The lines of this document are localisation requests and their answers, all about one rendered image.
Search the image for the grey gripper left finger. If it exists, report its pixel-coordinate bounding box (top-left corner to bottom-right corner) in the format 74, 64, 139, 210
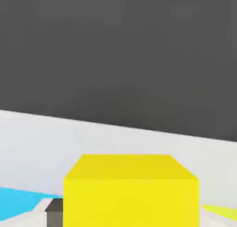
0, 197, 64, 227

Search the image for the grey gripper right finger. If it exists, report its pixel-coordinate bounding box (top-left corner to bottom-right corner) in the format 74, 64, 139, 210
199, 208, 237, 227

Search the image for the small yellow cube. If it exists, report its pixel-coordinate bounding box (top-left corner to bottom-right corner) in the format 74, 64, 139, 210
62, 154, 200, 227

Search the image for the large blue box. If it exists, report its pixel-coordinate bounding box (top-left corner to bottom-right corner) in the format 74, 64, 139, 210
0, 187, 63, 221

